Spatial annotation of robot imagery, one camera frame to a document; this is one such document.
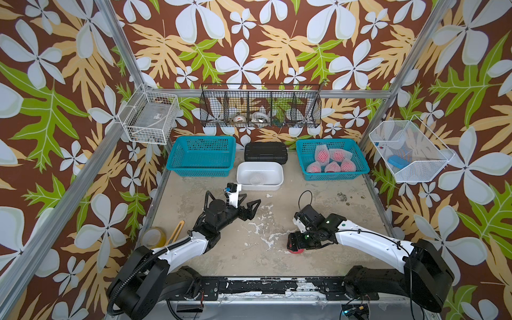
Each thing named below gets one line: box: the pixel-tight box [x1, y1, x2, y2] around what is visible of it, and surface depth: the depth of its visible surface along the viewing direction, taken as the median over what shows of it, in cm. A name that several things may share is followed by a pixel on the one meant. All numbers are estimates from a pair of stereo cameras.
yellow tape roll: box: [142, 226, 167, 250], surface depth 88 cm
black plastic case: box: [244, 142, 288, 165], surface depth 116 cm
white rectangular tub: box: [236, 161, 284, 192], surface depth 109 cm
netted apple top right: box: [328, 148, 353, 162], surface depth 113 cm
